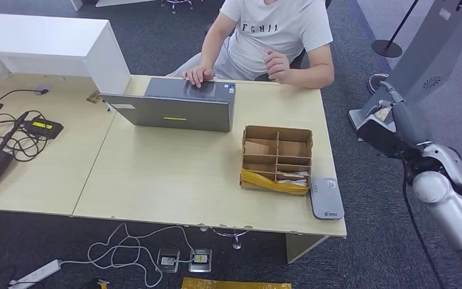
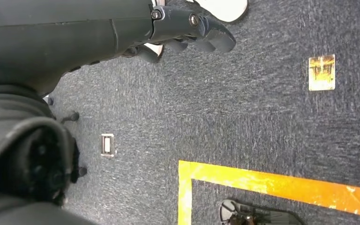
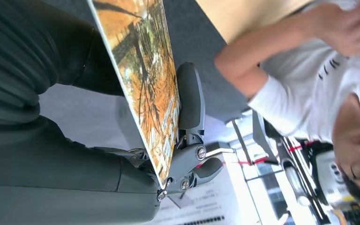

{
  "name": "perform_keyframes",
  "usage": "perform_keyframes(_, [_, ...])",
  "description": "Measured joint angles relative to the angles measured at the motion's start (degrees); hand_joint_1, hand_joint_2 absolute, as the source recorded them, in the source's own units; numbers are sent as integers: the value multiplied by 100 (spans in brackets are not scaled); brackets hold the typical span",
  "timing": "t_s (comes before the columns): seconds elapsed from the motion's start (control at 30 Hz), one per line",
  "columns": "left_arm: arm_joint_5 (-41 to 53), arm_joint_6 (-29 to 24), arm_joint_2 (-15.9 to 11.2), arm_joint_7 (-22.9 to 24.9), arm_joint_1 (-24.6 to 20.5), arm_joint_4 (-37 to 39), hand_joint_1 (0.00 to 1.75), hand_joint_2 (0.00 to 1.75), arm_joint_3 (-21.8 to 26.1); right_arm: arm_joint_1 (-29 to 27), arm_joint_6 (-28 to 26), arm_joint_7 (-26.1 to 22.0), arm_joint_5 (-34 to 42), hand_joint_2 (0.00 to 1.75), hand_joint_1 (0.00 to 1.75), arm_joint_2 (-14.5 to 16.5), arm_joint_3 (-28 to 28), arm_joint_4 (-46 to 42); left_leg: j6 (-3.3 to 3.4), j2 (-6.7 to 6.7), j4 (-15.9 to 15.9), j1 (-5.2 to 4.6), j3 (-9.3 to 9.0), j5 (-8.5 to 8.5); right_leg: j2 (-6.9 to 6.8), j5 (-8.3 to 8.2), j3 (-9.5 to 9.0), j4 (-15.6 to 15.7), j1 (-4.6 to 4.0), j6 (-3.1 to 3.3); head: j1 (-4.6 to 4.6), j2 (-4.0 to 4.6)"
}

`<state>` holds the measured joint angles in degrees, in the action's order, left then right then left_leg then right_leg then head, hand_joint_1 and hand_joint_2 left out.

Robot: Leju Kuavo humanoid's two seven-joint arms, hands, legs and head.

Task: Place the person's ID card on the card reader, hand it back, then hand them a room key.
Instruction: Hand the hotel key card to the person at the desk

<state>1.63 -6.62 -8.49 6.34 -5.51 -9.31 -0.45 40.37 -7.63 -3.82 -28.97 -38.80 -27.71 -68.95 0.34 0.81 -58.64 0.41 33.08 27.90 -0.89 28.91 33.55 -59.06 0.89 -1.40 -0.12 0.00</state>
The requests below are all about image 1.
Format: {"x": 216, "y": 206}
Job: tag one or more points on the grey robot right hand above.
{"x": 408, "y": 119}

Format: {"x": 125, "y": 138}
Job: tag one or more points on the person's right hand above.
{"x": 199, "y": 73}

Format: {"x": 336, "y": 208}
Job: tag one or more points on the person's left hand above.
{"x": 279, "y": 65}

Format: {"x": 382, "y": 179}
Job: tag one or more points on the person's left forearm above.
{"x": 314, "y": 77}

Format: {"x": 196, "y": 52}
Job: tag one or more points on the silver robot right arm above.
{"x": 454, "y": 207}

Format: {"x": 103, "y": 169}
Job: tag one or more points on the person's right forearm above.
{"x": 211, "y": 48}

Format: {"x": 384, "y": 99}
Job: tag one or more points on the person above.
{"x": 271, "y": 40}

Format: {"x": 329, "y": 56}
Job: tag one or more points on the white card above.
{"x": 292, "y": 174}
{"x": 292, "y": 182}

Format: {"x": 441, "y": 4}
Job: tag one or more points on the grey card reader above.
{"x": 326, "y": 199}

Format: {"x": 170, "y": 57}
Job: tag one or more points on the grey laptop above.
{"x": 175, "y": 109}

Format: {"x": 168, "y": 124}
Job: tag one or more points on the chrome chair base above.
{"x": 174, "y": 4}

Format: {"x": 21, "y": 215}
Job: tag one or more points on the cardboard divider box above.
{"x": 261, "y": 137}

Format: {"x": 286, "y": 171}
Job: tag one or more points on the black stanchion pole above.
{"x": 386, "y": 48}

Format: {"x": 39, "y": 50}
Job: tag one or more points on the grey kiosk stand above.
{"x": 434, "y": 48}

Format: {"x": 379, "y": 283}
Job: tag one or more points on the white furniture base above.
{"x": 119, "y": 2}

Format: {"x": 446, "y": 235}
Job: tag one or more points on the white counter shelf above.
{"x": 47, "y": 44}

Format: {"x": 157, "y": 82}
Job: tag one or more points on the grey desk grommet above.
{"x": 43, "y": 85}

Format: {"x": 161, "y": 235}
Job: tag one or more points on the black adapter with yellow label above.
{"x": 43, "y": 127}

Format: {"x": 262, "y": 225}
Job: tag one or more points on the beige desk leg panel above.
{"x": 300, "y": 247}

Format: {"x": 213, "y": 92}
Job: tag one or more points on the chrome desk foot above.
{"x": 235, "y": 241}

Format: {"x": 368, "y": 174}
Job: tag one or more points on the metal floor socket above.
{"x": 200, "y": 261}
{"x": 168, "y": 261}

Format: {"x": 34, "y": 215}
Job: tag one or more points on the yellow taped package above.
{"x": 235, "y": 284}

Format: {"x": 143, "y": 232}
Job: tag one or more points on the black yellow tool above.
{"x": 97, "y": 284}

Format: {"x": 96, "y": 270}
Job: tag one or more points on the white power strip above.
{"x": 35, "y": 275}

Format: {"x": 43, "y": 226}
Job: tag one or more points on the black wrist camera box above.
{"x": 380, "y": 135}

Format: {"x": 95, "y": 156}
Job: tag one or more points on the small brown bracket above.
{"x": 94, "y": 97}

